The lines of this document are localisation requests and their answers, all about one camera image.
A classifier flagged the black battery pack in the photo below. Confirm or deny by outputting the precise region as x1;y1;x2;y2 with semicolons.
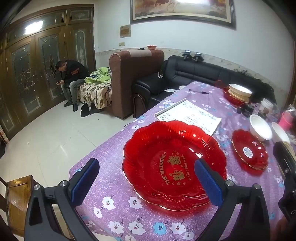
240;104;255;116

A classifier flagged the green cloth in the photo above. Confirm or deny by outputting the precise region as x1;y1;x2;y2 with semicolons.
84;67;112;84

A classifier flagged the black leather sofa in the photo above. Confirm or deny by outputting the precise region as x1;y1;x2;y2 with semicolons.
132;55;277;114

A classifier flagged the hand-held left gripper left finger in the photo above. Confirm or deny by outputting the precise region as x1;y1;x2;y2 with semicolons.
24;158;100;241

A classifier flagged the dark wooden cabinet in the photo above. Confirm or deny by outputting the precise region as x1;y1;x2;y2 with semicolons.
0;4;96;139

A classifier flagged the wooden chair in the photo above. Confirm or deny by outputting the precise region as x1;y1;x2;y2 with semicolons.
0;175;35;241

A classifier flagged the framed wall painting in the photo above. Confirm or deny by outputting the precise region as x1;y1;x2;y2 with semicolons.
129;0;236;30

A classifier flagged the purple floral tablecloth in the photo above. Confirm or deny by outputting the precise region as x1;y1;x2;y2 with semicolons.
69;81;296;241

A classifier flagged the pink container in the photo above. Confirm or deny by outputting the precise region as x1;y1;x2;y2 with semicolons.
277;111;295;130

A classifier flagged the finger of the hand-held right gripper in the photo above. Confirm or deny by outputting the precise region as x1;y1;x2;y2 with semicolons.
273;141;296;181

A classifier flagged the yellow wall plaque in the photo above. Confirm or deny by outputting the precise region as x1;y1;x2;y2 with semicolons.
120;24;131;38

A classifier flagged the white written notebook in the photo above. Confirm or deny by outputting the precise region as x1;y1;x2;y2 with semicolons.
154;98;222;136

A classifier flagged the cream plastic bowl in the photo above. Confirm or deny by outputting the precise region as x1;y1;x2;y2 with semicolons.
228;91;251;102
228;83;252;95

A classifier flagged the white plastic bowl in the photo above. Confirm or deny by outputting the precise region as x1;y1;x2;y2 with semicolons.
271;122;291;144
249;114;273;142

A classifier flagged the large red plastic plate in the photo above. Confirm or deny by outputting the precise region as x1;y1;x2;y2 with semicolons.
122;120;227;208

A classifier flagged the small red plastic plate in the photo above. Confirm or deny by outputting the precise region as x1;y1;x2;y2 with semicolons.
232;129;269;171

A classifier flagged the leaf printed blanket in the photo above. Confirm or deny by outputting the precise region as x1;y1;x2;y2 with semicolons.
77;82;112;110

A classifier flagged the person's right hand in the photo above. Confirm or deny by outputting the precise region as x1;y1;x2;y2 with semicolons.
271;216;296;241

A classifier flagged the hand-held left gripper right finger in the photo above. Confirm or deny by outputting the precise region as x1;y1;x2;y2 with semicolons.
194;159;270;241

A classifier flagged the brown fabric sofa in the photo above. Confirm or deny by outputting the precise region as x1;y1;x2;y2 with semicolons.
109;49;165;120

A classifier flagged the white paper cup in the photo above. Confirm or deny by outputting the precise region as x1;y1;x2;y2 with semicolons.
261;98;275;114

